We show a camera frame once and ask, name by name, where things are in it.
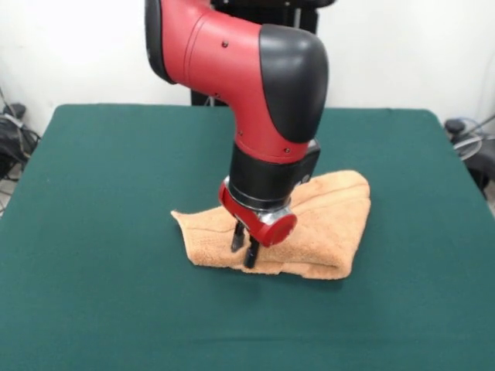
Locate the orange terry towel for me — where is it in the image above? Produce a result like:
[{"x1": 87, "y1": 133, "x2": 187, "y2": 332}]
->
[{"x1": 170, "y1": 168, "x2": 373, "y2": 281}]

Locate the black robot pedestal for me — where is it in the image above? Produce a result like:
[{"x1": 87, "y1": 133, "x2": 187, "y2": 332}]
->
[{"x1": 189, "y1": 0, "x2": 336, "y2": 107}]

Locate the black stand base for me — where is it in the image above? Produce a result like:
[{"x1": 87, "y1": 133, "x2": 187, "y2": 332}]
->
[
  {"x1": 443, "y1": 117, "x2": 495, "y2": 202},
  {"x1": 0, "y1": 102, "x2": 42, "y2": 182}
]

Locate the dark green table cloth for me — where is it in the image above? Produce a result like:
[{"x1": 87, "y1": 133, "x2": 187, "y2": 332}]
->
[{"x1": 0, "y1": 103, "x2": 495, "y2": 371}]

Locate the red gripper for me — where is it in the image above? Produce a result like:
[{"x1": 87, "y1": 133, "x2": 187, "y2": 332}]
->
[{"x1": 218, "y1": 175, "x2": 299, "y2": 270}]

